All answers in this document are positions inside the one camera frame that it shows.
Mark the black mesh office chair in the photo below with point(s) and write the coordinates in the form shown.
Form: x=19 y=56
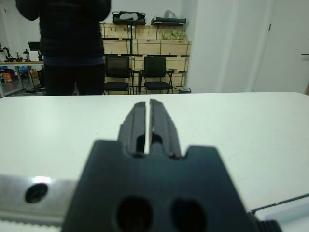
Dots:
x=117 y=66
x=154 y=66

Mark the colourful bag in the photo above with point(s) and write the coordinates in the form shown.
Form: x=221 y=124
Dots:
x=7 y=76

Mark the white door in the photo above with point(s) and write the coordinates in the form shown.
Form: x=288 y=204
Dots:
x=285 y=48

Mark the black carry bag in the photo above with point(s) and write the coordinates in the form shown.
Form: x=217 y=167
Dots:
x=129 y=17
x=169 y=20

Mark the person in black clothes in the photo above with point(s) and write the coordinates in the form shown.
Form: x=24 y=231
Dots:
x=70 y=36

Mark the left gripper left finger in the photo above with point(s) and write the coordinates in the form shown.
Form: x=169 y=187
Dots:
x=131 y=125

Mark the wooden crate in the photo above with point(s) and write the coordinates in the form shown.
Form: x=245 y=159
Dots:
x=178 y=63
x=174 y=47
x=146 y=47
x=116 y=47
x=145 y=32
x=172 y=32
x=116 y=31

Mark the black trash bin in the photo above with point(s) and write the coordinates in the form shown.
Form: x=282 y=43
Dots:
x=185 y=90

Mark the black computer monitor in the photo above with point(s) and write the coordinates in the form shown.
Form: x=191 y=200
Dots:
x=34 y=47

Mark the wooden desk metal legs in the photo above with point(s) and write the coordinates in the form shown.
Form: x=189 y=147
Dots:
x=21 y=62

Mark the small cardboard box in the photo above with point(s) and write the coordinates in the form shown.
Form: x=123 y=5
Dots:
x=34 y=73

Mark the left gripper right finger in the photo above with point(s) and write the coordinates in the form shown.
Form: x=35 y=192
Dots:
x=164 y=130

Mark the clear plastic bag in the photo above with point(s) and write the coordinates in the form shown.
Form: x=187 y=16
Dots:
x=171 y=13

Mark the small black desktop robot arm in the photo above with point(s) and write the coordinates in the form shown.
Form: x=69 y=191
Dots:
x=6 y=54

